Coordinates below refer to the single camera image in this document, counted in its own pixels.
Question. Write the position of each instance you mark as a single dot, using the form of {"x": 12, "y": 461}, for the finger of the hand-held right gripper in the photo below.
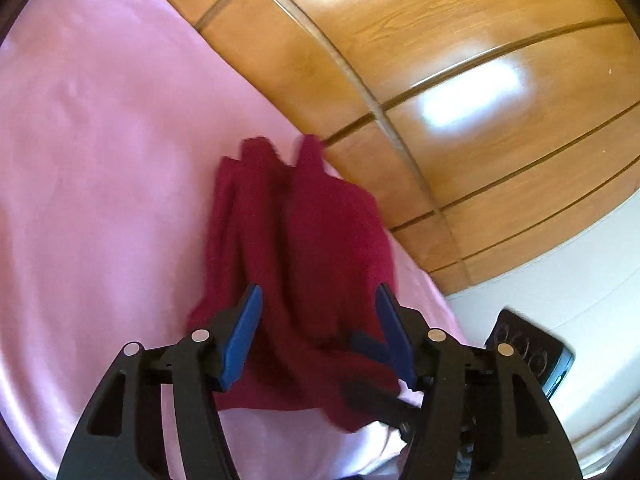
{"x": 372, "y": 405}
{"x": 370, "y": 347}

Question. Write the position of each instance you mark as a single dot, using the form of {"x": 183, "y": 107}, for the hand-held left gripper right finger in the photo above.
{"x": 395, "y": 330}

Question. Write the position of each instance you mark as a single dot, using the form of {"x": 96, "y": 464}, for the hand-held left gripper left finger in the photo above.
{"x": 245, "y": 330}

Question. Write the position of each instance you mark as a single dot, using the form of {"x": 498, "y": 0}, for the dark red garment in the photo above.
{"x": 320, "y": 240}

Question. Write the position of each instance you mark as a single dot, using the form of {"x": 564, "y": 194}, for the pink bed sheet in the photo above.
{"x": 100, "y": 160}

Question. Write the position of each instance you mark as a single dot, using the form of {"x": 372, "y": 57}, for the wooden wardrobe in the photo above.
{"x": 450, "y": 110}

